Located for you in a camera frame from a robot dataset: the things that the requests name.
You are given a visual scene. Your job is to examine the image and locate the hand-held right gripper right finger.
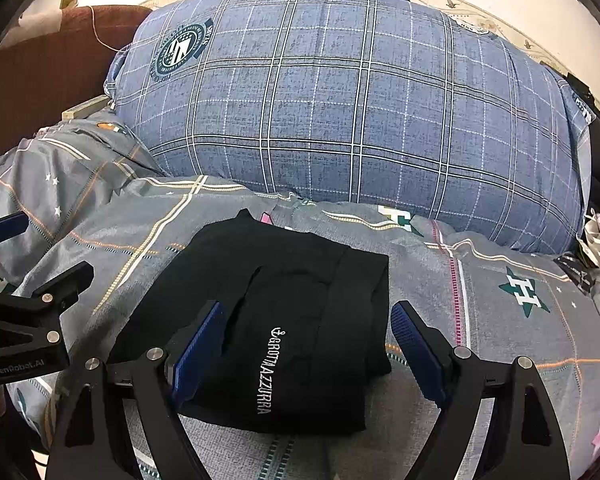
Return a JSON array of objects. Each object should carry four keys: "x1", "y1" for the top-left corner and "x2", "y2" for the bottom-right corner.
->
[{"x1": 391, "y1": 301, "x2": 578, "y2": 480}]

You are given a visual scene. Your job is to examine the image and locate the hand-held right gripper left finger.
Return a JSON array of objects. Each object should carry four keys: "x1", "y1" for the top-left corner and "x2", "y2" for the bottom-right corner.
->
[{"x1": 45, "y1": 300, "x2": 226, "y2": 480}]

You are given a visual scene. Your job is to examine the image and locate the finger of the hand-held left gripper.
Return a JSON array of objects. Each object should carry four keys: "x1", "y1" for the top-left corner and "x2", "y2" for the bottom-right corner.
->
[
  {"x1": 0, "y1": 261, "x2": 95, "y2": 361},
  {"x1": 0, "y1": 211, "x2": 29, "y2": 249}
]

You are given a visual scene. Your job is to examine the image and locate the black pants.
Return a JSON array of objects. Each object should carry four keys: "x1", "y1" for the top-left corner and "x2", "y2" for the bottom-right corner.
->
[{"x1": 109, "y1": 209, "x2": 391, "y2": 433}]

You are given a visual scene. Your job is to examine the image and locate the grey star print bed sheet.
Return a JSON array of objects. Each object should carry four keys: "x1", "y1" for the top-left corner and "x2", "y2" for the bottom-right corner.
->
[{"x1": 0, "y1": 110, "x2": 600, "y2": 480}]

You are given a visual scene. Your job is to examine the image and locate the blue plaid pillow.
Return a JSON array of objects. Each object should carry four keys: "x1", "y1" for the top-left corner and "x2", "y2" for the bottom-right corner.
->
[{"x1": 102, "y1": 0, "x2": 597, "y2": 255}]

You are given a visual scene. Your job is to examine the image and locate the dark cloth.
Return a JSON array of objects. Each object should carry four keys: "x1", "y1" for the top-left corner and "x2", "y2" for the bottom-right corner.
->
[{"x1": 562, "y1": 72, "x2": 600, "y2": 123}]

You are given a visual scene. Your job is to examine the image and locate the wooden bed frame piece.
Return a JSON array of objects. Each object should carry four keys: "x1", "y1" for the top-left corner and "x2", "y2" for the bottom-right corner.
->
[{"x1": 62, "y1": 94, "x2": 110, "y2": 122}]

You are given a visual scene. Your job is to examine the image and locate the thin white cord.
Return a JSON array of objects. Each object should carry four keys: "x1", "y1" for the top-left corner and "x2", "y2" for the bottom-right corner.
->
[{"x1": 91, "y1": 6, "x2": 127, "y2": 55}]

